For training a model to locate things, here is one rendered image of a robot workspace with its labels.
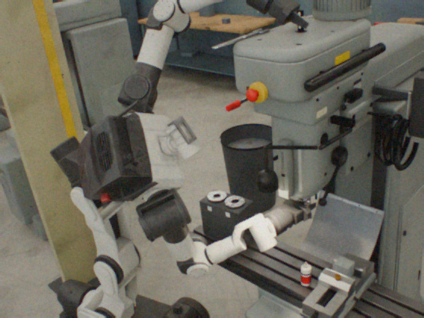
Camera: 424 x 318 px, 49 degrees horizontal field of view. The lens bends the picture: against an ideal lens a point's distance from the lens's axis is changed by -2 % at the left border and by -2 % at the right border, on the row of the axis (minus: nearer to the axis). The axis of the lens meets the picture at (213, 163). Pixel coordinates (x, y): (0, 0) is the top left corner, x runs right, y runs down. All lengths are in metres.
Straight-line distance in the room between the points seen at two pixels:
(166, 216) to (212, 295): 1.84
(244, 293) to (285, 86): 2.10
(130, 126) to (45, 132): 1.53
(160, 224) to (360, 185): 0.98
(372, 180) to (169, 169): 0.92
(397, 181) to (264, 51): 0.94
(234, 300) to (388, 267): 1.24
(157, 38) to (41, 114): 1.45
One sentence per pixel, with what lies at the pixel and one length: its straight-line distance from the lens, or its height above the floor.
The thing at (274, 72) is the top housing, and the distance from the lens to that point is 1.37.
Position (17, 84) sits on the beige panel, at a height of 1.53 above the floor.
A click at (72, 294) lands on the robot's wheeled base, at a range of 2.38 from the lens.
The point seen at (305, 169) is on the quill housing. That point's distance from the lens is 1.62.
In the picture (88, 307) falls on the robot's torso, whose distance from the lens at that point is 2.33.
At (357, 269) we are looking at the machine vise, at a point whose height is 1.01.
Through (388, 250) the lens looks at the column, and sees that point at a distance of 2.26.
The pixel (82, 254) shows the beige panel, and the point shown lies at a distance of 3.43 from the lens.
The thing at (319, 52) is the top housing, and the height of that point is 1.86.
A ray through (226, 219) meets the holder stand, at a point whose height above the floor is 1.04.
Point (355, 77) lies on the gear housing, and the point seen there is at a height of 1.71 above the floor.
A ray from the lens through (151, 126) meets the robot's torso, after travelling 1.55.
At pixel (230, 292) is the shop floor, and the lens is 3.27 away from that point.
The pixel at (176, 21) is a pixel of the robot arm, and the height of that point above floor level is 1.94.
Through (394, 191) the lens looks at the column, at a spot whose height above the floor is 1.15.
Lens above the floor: 2.24
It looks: 28 degrees down
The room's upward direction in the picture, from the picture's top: 7 degrees counter-clockwise
